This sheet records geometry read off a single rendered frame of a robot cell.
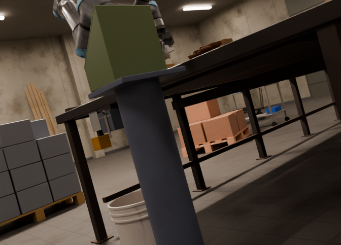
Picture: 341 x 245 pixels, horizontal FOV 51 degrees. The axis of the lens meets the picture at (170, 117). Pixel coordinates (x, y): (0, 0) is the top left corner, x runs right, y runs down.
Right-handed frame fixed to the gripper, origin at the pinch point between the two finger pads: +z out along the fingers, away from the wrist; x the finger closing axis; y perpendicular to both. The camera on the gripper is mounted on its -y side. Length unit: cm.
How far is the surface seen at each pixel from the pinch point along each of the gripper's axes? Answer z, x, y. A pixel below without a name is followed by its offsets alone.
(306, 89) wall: 24, 836, 642
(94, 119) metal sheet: 15, 30, -46
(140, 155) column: 43, -65, -38
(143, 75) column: 19, -76, -30
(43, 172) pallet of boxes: 29, 220, -108
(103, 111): 13.9, 12.9, -40.1
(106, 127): 22.7, 14.8, -41.1
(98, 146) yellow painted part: 31, 30, -49
